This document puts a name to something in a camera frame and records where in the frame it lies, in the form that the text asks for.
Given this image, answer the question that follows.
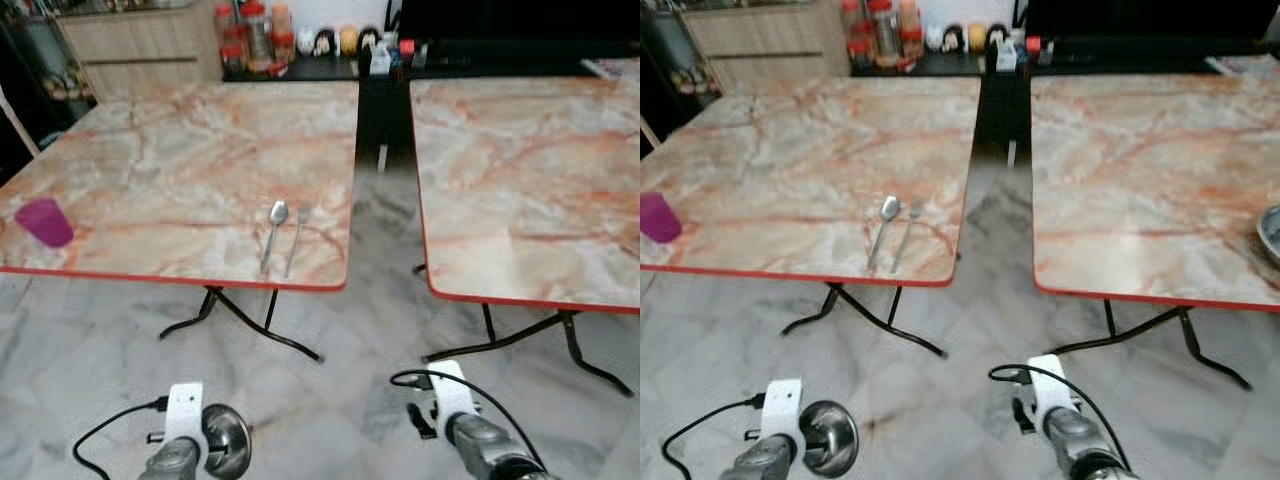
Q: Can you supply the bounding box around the printed magazine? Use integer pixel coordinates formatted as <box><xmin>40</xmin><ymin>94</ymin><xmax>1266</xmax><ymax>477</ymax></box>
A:
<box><xmin>582</xmin><ymin>58</ymin><xmax>641</xmax><ymax>83</ymax></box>
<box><xmin>1205</xmin><ymin>55</ymin><xmax>1280</xmax><ymax>79</ymax></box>

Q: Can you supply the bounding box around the small steel bowl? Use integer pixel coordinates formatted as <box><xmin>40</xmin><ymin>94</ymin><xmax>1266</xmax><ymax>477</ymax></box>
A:
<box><xmin>800</xmin><ymin>400</ymin><xmax>860</xmax><ymax>479</ymax></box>
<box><xmin>200</xmin><ymin>404</ymin><xmax>253</xmax><ymax>480</ymax></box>

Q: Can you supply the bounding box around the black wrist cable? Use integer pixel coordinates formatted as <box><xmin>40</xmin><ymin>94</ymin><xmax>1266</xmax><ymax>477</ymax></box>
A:
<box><xmin>988</xmin><ymin>362</ymin><xmax>1132</xmax><ymax>471</ymax></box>
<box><xmin>661</xmin><ymin>394</ymin><xmax>767</xmax><ymax>480</ymax></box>
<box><xmin>72</xmin><ymin>396</ymin><xmax>170</xmax><ymax>480</ymax></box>
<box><xmin>389</xmin><ymin>368</ymin><xmax>547</xmax><ymax>471</ymax></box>

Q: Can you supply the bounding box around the steel fork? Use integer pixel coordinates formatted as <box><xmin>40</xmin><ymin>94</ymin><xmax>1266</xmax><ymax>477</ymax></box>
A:
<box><xmin>283</xmin><ymin>206</ymin><xmax>312</xmax><ymax>280</ymax></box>
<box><xmin>891</xmin><ymin>201</ymin><xmax>925</xmax><ymax>275</ymax></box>

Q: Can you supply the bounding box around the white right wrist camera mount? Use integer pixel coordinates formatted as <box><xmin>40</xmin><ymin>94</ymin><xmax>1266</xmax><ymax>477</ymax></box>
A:
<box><xmin>430</xmin><ymin>360</ymin><xmax>478</xmax><ymax>421</ymax></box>
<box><xmin>1027</xmin><ymin>354</ymin><xmax>1077</xmax><ymax>416</ymax></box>

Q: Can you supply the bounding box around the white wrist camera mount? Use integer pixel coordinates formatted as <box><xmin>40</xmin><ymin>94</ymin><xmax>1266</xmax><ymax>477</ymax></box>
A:
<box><xmin>430</xmin><ymin>360</ymin><xmax>478</xmax><ymax>421</ymax></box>
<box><xmin>1027</xmin><ymin>354</ymin><xmax>1077</xmax><ymax>416</ymax></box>
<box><xmin>759</xmin><ymin>378</ymin><xmax>805</xmax><ymax>442</ymax></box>
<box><xmin>163</xmin><ymin>383</ymin><xmax>207</xmax><ymax>447</ymax></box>

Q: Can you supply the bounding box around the black folding table leg frame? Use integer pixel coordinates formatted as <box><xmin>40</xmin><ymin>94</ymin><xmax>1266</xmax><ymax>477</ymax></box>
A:
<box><xmin>414</xmin><ymin>262</ymin><xmax>635</xmax><ymax>398</ymax></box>
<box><xmin>1043</xmin><ymin>298</ymin><xmax>1253</xmax><ymax>391</ymax></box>
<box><xmin>782</xmin><ymin>283</ymin><xmax>947</xmax><ymax>358</ymax></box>
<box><xmin>159</xmin><ymin>285</ymin><xmax>324</xmax><ymax>363</ymax></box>

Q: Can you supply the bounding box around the dark cluttered shelf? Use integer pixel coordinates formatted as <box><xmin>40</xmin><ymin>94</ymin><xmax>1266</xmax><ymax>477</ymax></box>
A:
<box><xmin>640</xmin><ymin>0</ymin><xmax>721</xmax><ymax>101</ymax></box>
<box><xmin>0</xmin><ymin>0</ymin><xmax>96</xmax><ymax>106</ymax></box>

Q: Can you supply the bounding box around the black television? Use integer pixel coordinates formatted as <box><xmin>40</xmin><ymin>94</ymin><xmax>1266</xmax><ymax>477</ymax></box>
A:
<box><xmin>398</xmin><ymin>0</ymin><xmax>641</xmax><ymax>43</ymax></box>
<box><xmin>1024</xmin><ymin>0</ymin><xmax>1280</xmax><ymax>41</ymax></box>

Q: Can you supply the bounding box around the steel spoon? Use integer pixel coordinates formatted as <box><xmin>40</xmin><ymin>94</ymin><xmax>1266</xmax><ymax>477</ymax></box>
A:
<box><xmin>259</xmin><ymin>200</ymin><xmax>290</xmax><ymax>276</ymax></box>
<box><xmin>866</xmin><ymin>195</ymin><xmax>902</xmax><ymax>271</ymax></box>

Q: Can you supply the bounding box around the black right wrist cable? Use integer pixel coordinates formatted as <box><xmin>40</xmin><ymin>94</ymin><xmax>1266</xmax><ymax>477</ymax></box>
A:
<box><xmin>988</xmin><ymin>362</ymin><xmax>1132</xmax><ymax>471</ymax></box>
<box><xmin>389</xmin><ymin>368</ymin><xmax>547</xmax><ymax>471</ymax></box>

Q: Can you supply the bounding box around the tall clear jar red lid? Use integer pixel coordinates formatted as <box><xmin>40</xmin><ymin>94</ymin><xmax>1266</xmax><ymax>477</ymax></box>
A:
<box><xmin>868</xmin><ymin>0</ymin><xmax>899</xmax><ymax>67</ymax></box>
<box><xmin>241</xmin><ymin>2</ymin><xmax>273</xmax><ymax>71</ymax></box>

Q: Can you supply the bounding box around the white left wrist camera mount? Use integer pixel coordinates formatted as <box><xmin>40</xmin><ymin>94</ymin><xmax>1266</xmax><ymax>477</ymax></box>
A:
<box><xmin>759</xmin><ymin>378</ymin><xmax>805</xmax><ymax>442</ymax></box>
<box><xmin>163</xmin><ymin>383</ymin><xmax>207</xmax><ymax>447</ymax></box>

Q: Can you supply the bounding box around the purple plastic cup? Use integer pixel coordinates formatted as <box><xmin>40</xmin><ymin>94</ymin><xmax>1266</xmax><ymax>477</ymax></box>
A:
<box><xmin>14</xmin><ymin>197</ymin><xmax>75</xmax><ymax>249</ymax></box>
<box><xmin>640</xmin><ymin>192</ymin><xmax>683</xmax><ymax>244</ymax></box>

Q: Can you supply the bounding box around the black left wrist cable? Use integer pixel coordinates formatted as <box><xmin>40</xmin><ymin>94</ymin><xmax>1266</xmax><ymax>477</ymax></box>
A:
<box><xmin>72</xmin><ymin>396</ymin><xmax>170</xmax><ymax>480</ymax></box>
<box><xmin>661</xmin><ymin>394</ymin><xmax>767</xmax><ymax>480</ymax></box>

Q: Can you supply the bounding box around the light wooden cabinet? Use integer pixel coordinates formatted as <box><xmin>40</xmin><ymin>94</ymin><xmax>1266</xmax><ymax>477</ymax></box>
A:
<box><xmin>680</xmin><ymin>0</ymin><xmax>852</xmax><ymax>93</ymax></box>
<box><xmin>58</xmin><ymin>4</ymin><xmax>224</xmax><ymax>99</ymax></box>

